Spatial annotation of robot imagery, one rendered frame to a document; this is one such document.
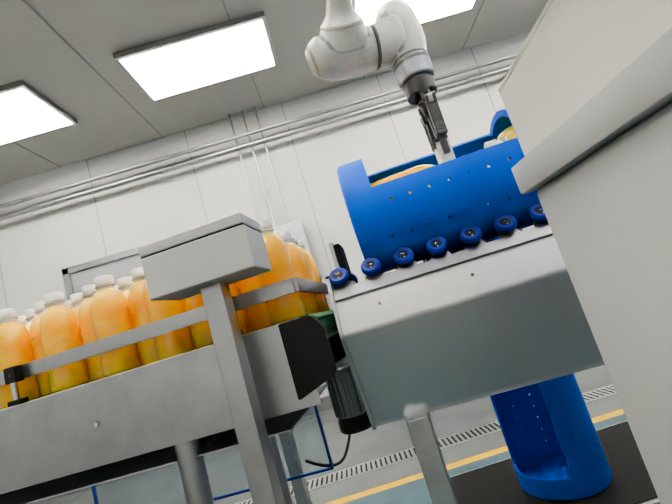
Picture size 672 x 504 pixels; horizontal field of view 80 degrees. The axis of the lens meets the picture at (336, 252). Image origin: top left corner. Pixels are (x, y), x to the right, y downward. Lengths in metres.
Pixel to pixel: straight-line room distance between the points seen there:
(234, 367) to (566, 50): 0.64
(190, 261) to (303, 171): 3.88
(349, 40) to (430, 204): 0.42
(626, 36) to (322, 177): 4.19
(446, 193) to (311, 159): 3.79
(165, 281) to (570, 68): 0.65
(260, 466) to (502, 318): 0.54
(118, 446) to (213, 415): 0.21
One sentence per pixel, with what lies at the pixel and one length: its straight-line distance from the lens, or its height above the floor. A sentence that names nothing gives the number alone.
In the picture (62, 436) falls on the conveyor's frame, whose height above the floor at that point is 0.81.
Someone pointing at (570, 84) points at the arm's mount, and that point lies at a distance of 0.49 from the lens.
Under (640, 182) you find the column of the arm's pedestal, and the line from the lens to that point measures 0.44.
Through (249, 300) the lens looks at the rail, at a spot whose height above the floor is 0.96.
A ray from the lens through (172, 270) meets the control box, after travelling 0.76.
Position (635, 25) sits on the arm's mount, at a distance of 0.43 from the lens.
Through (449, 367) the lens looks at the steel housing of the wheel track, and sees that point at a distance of 0.91.
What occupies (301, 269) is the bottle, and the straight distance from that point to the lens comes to 0.98.
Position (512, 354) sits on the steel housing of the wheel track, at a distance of 0.93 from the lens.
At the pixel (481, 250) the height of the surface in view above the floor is 0.92.
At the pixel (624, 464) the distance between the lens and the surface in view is 1.76.
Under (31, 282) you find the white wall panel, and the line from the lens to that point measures 5.46.
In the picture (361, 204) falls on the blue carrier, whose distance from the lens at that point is 0.87.
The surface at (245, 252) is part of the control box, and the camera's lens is 0.70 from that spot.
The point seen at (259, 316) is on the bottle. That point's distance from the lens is 0.88.
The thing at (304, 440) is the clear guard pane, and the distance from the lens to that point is 1.36.
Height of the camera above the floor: 0.88
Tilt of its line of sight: 9 degrees up
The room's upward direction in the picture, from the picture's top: 17 degrees counter-clockwise
